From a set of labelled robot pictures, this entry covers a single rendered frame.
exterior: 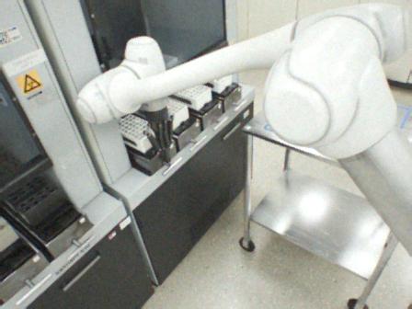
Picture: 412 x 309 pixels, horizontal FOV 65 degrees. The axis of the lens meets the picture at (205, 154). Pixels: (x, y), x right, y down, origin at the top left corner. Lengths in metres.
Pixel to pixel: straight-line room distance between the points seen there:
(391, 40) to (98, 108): 0.61
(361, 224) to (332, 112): 1.27
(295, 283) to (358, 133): 1.34
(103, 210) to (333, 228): 1.01
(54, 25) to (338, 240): 1.34
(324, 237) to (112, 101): 1.12
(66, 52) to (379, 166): 0.76
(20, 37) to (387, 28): 0.74
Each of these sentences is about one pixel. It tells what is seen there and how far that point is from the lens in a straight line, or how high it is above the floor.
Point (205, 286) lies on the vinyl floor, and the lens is 1.74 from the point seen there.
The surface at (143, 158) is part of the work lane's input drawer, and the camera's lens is 1.16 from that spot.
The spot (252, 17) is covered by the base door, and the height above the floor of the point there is 0.40.
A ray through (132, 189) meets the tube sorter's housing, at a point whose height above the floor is 0.73.
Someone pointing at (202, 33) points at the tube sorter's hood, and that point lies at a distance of 1.31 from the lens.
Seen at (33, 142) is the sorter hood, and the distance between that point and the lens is 0.95.
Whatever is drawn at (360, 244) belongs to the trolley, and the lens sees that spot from 1.60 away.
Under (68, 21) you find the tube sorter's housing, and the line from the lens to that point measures 0.94.
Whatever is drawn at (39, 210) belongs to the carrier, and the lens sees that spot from 1.05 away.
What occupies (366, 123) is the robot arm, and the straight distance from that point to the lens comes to 0.48.
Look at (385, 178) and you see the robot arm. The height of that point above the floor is 1.19.
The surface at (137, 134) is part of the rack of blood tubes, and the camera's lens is 1.17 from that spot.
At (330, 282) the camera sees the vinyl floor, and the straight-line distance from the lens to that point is 1.80.
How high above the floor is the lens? 1.55
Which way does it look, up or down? 41 degrees down
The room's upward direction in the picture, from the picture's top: 6 degrees counter-clockwise
